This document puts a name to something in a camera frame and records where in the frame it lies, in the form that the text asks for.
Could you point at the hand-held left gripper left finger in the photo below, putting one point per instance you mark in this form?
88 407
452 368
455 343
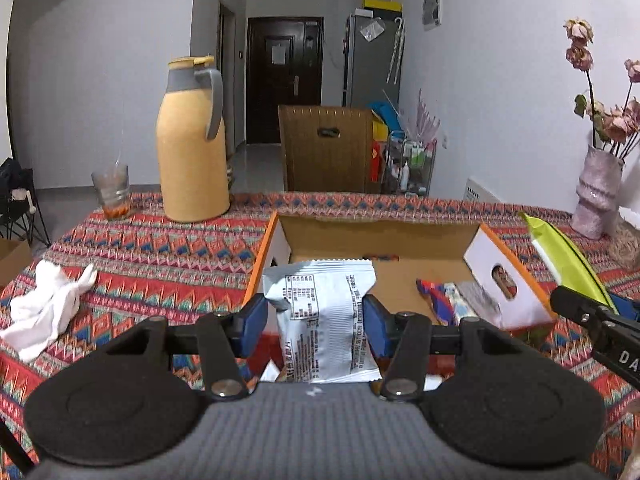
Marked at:
257 322

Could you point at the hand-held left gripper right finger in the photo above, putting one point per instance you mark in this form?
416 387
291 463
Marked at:
375 330

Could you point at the folded umbrella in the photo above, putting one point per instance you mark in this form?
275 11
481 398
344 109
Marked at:
396 50

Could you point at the green snack packet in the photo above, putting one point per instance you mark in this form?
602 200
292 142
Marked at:
570 260

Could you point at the yellow thermos jug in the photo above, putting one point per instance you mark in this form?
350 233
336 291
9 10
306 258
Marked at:
192 160

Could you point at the red and blue snack packet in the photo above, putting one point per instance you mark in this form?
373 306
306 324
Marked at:
437 300

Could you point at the wall electrical panel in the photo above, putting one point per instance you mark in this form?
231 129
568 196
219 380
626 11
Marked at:
432 7

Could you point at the dried pink roses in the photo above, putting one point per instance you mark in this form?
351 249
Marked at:
612 115

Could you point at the pale snack packet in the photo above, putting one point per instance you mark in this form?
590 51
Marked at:
472 297

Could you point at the glass cup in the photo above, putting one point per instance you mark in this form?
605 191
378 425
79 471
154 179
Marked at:
112 190

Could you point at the grey refrigerator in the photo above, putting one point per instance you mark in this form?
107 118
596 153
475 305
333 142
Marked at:
372 65

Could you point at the dark entrance door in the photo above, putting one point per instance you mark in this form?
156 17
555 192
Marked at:
284 80

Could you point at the yellow box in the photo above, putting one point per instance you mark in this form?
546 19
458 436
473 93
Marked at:
382 5

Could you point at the black folding chair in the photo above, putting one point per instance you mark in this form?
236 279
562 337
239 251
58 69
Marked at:
20 195

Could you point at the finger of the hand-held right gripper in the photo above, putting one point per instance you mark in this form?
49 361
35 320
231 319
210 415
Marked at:
627 307
580 305

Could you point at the white snack packet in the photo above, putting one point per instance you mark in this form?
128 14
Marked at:
320 320

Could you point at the white crumpled cloth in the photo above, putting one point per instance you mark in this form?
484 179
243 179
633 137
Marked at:
45 305

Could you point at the small cardboard box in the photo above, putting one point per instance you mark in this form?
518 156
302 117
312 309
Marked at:
12 260

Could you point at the pink textured vase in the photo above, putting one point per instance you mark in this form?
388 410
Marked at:
597 195

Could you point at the red gift box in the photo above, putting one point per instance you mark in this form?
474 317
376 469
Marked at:
377 155

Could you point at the orange cardboard box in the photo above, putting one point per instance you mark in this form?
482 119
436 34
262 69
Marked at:
380 255

